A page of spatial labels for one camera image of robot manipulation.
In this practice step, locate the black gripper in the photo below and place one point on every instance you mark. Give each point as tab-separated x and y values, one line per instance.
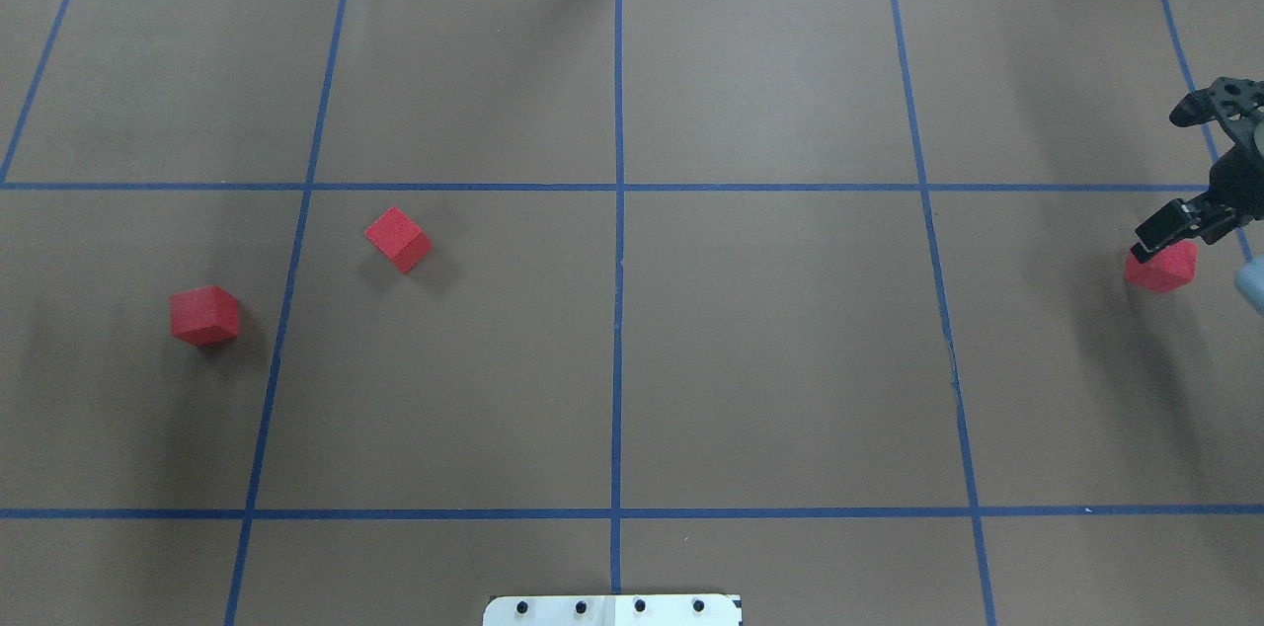
1240	180

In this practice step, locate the red block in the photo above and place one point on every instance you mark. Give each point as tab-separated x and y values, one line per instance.
205	316
1168	270
399	239

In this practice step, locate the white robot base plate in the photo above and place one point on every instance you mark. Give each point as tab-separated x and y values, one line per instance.
616	609

